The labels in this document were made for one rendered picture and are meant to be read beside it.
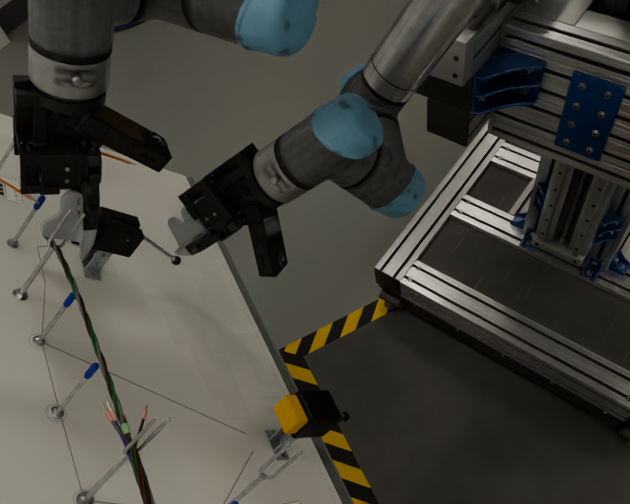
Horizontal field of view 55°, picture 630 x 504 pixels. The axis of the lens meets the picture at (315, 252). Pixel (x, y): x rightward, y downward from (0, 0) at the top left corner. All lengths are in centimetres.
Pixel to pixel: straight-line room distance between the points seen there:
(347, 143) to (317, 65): 210
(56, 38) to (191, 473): 48
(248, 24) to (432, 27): 26
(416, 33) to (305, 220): 150
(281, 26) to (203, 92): 224
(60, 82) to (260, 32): 20
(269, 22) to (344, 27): 239
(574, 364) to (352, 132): 116
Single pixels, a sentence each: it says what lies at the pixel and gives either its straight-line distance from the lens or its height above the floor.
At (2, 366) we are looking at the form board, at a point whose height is 122.
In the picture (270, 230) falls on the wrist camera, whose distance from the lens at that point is 80.
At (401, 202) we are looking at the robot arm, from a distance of 78.
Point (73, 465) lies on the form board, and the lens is 69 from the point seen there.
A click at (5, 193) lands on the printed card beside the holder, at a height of 118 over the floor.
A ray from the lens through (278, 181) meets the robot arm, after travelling 73.
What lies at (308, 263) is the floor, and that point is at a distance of 210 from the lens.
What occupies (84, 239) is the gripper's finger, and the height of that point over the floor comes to 123.
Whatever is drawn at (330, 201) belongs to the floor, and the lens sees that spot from 225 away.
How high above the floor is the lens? 176
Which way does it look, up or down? 56 degrees down
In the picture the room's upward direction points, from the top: 15 degrees counter-clockwise
